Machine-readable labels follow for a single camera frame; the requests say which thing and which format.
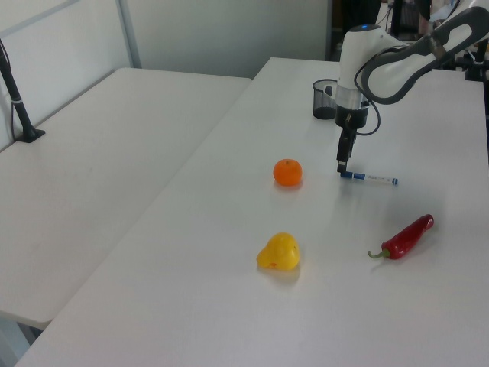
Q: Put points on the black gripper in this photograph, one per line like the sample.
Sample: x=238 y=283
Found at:
x=357 y=118

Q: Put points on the blue white marker pen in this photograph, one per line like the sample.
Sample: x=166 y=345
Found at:
x=372 y=178

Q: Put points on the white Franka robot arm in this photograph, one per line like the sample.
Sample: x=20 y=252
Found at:
x=355 y=57

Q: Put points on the black mesh pen cup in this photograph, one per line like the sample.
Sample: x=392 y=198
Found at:
x=322 y=109

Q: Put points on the orange mandarin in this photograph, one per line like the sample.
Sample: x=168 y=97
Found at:
x=287 y=173

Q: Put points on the red chili pepper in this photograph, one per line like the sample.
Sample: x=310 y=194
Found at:
x=405 y=239

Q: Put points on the black clamp stand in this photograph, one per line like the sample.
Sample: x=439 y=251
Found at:
x=475 y=70

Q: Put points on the white side table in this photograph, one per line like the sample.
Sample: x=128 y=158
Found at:
x=95 y=172

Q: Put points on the grey partition post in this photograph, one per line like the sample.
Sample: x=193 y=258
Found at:
x=129 y=34

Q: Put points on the black camera stand pole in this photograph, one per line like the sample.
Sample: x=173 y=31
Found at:
x=23 y=118

